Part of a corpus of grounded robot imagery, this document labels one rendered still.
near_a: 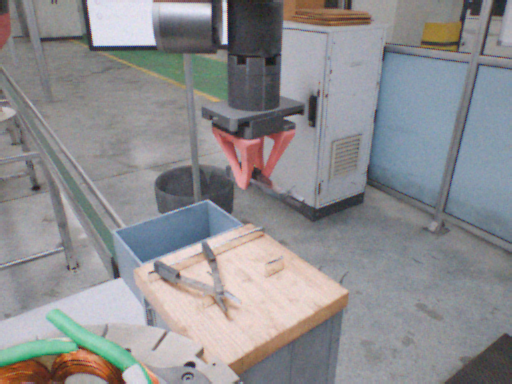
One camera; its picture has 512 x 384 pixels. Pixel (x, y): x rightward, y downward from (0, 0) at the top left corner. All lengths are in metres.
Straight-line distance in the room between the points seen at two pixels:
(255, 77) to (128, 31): 0.84
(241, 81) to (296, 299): 0.25
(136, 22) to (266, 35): 0.84
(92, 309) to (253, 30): 0.71
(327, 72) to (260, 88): 1.98
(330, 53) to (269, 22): 1.98
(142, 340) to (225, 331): 0.09
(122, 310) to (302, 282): 0.51
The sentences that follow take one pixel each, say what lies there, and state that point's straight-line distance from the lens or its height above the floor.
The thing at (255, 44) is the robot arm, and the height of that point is 1.34.
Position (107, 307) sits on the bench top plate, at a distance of 0.96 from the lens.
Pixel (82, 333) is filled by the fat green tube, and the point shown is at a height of 1.16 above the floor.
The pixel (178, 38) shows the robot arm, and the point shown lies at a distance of 0.43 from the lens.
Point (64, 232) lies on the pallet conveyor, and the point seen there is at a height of 0.23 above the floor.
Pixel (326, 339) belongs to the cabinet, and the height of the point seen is 1.00.
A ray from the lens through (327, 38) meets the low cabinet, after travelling 2.39.
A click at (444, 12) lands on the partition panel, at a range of 2.64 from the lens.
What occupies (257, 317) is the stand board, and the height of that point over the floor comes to 1.07.
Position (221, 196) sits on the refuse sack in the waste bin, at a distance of 1.88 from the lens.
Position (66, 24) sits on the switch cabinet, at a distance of 13.85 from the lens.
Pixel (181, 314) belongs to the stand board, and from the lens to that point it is 0.48.
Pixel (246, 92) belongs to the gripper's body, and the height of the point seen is 1.30.
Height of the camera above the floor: 1.39
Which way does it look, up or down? 26 degrees down
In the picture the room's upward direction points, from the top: straight up
